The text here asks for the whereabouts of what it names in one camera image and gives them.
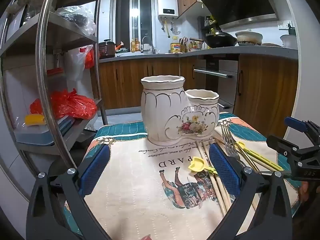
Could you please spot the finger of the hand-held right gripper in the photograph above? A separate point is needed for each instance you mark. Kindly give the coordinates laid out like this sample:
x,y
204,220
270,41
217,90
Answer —
x,y
297,124
287,148

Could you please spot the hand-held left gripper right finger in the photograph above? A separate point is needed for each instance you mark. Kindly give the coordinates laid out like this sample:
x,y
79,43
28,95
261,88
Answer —
x,y
223,170

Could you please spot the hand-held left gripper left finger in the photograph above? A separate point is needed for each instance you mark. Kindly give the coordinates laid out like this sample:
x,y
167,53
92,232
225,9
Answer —
x,y
95,170

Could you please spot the wooden chopstick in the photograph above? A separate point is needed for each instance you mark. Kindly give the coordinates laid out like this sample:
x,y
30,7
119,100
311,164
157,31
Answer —
x,y
268,166
215,192
221,187
246,158

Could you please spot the yellow plastic shovel spoon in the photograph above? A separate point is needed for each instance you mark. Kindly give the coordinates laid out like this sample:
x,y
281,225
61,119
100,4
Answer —
x,y
197,165

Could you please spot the silver metal fork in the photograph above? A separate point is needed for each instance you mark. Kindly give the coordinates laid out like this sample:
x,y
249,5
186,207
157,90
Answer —
x,y
228,142

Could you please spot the yellow plastic long spoon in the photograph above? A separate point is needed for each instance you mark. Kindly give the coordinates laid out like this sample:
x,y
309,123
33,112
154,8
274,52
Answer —
x,y
260,156

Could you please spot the white floral ceramic utensil holder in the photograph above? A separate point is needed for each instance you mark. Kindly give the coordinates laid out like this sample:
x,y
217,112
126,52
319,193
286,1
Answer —
x,y
165,110

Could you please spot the person's right hand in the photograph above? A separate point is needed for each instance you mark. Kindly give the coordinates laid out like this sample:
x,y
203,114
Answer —
x,y
304,192

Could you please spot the printed table cloth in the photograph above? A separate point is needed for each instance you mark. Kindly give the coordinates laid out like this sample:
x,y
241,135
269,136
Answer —
x,y
140,192

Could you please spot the stack of plastic containers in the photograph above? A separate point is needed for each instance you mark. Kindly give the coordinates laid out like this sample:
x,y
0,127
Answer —
x,y
37,135

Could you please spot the red plastic bag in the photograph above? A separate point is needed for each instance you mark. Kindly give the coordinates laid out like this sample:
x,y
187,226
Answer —
x,y
66,105

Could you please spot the yellow plastic lid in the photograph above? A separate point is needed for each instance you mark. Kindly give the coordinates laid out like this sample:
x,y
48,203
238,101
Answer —
x,y
35,120

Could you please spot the built-in steel oven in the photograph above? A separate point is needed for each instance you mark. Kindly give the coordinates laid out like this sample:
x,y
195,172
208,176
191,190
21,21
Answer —
x,y
225,80

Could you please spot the grey kitchen countertop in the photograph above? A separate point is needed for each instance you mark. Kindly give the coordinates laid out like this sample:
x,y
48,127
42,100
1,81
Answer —
x,y
250,50

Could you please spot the wooden base cabinets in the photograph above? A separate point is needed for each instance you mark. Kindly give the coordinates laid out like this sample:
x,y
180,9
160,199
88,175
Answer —
x,y
125,85

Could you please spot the white clay pot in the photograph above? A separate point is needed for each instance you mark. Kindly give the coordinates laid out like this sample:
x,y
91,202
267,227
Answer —
x,y
248,38

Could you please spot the red-lidded white container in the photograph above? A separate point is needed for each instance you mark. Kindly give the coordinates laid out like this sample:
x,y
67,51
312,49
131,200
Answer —
x,y
56,76

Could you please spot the white hanging plastic bag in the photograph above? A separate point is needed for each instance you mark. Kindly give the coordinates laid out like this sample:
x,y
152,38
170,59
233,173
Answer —
x,y
75,62

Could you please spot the orange hanging plastic bag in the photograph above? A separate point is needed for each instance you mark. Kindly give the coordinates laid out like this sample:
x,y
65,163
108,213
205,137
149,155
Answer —
x,y
89,58

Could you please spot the black wok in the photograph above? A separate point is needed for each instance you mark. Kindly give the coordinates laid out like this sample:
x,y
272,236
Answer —
x,y
220,41

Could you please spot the dark pressure cooker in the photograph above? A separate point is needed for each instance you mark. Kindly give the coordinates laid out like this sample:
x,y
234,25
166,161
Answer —
x,y
106,50

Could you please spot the steel shelf rack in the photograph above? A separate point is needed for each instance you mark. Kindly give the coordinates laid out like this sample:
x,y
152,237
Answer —
x,y
41,55

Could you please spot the row of sauce bottles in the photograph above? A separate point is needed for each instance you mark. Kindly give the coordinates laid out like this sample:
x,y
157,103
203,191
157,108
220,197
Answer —
x,y
195,46

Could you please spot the scissors holder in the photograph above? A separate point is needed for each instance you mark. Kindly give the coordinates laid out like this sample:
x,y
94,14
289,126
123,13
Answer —
x,y
183,45

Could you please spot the yellow oil bottles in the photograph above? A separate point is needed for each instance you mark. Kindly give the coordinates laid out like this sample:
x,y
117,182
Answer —
x,y
135,45

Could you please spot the yellow tin can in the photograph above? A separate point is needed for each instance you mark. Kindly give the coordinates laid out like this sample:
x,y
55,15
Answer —
x,y
175,48

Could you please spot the black spice rack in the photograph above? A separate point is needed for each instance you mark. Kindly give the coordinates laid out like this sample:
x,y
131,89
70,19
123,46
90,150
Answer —
x,y
208,25

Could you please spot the chrome sink faucet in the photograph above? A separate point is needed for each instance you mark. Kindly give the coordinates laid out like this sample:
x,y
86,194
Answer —
x,y
147,43

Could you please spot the black range hood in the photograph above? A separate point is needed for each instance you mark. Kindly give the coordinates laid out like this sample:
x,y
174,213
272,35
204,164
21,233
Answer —
x,y
235,2

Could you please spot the clear plastic bag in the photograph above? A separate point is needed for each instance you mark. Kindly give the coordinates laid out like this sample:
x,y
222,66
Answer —
x,y
80,20

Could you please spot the kitchen window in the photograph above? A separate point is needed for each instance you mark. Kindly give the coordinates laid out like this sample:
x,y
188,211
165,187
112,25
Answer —
x,y
133,20

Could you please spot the white water heater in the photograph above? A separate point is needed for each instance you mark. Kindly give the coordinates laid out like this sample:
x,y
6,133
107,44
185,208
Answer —
x,y
167,3

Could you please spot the white wall socket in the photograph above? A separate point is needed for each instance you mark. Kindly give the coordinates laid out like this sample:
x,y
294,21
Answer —
x,y
283,25

